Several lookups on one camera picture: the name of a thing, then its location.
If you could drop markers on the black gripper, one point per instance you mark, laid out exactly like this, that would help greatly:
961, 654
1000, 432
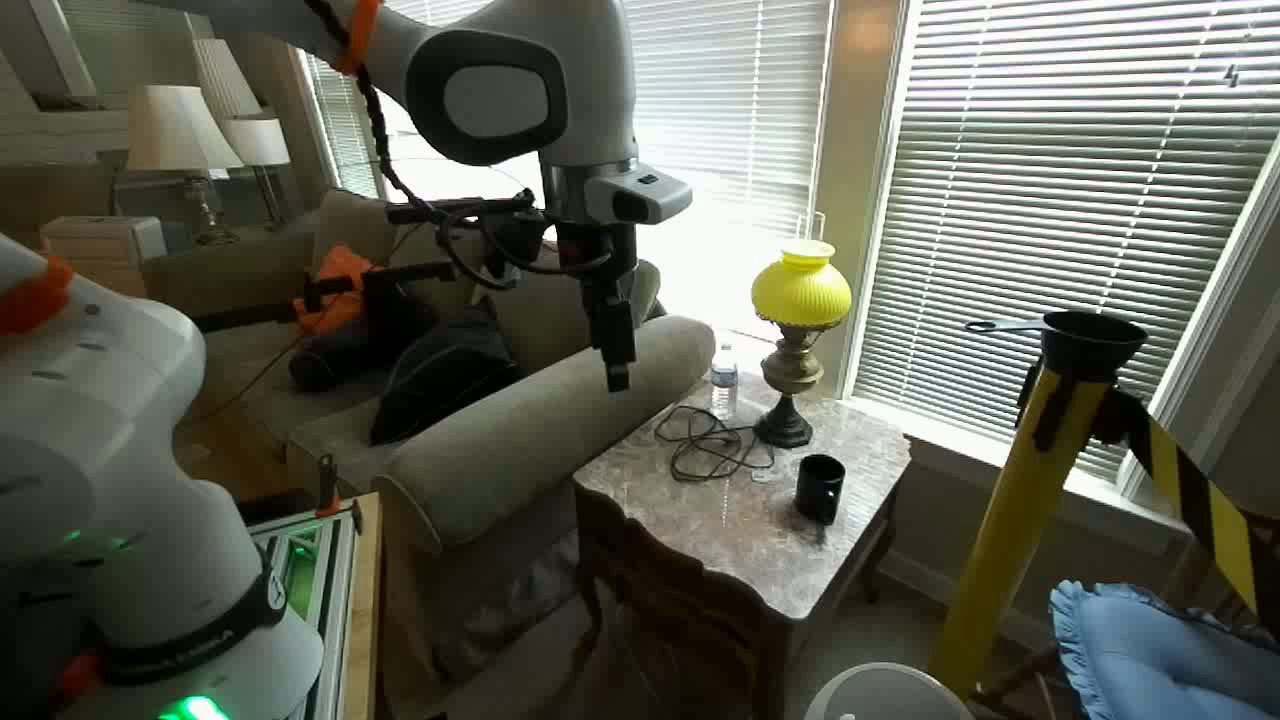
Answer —
611, 286

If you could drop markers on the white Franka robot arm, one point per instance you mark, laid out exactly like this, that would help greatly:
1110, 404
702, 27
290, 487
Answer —
134, 442

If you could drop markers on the beige sofa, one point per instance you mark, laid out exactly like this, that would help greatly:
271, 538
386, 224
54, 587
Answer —
534, 424

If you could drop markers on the clear water bottle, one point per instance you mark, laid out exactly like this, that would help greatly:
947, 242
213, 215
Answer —
727, 386

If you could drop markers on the black cushion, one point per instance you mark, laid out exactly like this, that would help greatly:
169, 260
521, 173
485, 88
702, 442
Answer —
440, 382

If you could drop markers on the yellow shade oil lamp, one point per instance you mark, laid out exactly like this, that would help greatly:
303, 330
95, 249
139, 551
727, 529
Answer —
800, 286

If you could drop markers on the marble top side table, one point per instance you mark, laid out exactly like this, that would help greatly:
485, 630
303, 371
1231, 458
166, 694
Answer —
744, 514

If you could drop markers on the black boom bar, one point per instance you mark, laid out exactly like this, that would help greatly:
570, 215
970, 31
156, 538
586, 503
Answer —
440, 211

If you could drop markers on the black cup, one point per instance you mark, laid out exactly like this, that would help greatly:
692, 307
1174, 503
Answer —
822, 493

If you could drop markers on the narrow white window blinds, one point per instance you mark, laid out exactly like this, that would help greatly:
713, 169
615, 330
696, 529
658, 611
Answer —
735, 106

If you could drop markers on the dark rolled bundle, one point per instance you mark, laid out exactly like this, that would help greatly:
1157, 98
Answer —
335, 361

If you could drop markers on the orange black tripod head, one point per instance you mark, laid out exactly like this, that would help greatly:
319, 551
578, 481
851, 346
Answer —
335, 294

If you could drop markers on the wooden workbench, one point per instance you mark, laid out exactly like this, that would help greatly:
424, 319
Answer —
364, 627

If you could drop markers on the small white table lamp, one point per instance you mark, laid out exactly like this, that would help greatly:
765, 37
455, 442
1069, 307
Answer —
261, 142

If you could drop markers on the large white table lamp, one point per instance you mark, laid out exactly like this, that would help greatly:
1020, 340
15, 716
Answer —
181, 133

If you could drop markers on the wide white window blinds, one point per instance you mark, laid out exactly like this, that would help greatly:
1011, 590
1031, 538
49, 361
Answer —
1066, 160

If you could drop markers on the white side cabinet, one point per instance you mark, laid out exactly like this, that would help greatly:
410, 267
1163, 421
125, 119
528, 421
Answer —
103, 252

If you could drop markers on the yellow black barrier tape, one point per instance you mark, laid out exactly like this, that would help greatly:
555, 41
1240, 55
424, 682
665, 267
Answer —
1201, 503

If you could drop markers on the blue cloth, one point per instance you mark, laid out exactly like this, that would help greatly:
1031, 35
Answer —
1163, 663

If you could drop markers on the metal base rail plate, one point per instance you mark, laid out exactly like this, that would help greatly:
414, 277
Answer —
315, 575

